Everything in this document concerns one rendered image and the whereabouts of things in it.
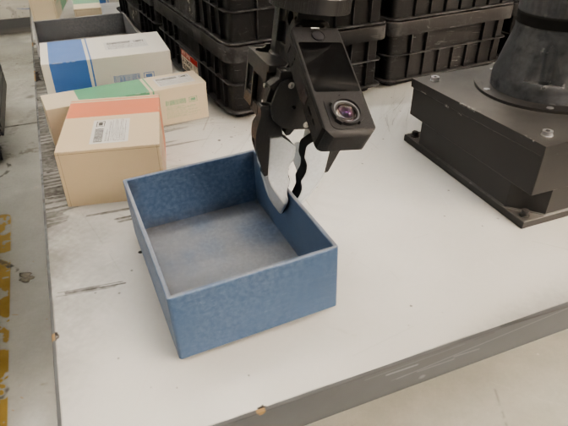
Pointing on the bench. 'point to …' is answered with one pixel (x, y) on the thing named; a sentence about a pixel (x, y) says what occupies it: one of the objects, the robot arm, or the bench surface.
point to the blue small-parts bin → (228, 252)
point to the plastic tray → (81, 28)
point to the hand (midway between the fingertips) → (290, 204)
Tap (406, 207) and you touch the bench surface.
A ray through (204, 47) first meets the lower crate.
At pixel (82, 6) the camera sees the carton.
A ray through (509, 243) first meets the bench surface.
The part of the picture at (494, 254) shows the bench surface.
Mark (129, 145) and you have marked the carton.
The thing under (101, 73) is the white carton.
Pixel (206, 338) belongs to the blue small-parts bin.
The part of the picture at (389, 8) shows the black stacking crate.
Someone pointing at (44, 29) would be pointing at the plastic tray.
